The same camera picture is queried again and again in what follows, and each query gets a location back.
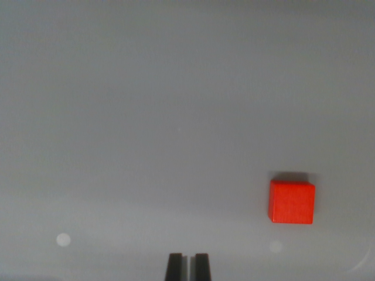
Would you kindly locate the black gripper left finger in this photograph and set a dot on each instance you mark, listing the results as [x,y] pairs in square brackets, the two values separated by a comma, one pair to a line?
[175,267]

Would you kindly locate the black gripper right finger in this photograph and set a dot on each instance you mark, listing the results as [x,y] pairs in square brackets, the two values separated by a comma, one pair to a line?
[202,267]

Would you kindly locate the red wooden cube block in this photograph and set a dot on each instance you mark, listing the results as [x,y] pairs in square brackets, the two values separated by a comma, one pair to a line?
[291,202]

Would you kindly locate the grey plastic tray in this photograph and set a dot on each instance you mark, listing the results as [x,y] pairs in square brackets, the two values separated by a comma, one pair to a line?
[164,117]

